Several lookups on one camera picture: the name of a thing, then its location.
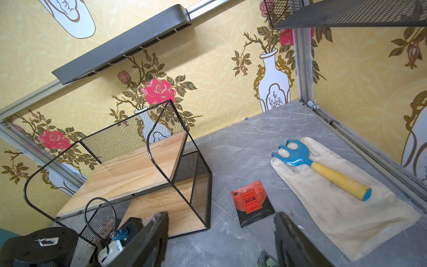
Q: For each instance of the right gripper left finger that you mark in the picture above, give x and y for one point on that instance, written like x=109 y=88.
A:
x=148 y=247

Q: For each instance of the green tea bag top shelf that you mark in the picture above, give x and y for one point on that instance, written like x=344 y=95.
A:
x=265 y=260

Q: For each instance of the beige cloth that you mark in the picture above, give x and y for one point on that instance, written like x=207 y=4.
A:
x=355 y=227

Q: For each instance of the black wire two-tier shelf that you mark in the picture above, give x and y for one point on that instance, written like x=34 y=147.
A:
x=145 y=164

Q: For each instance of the blue yellow hand rake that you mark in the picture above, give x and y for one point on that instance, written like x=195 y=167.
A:
x=299 y=155

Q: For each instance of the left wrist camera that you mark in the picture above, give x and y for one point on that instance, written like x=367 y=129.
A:
x=121 y=239

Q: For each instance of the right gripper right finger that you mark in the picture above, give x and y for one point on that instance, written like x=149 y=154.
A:
x=293 y=248

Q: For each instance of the grey wall tray shelf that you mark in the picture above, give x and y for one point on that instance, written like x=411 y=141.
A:
x=138 y=38

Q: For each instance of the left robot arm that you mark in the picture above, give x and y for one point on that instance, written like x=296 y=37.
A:
x=49 y=247

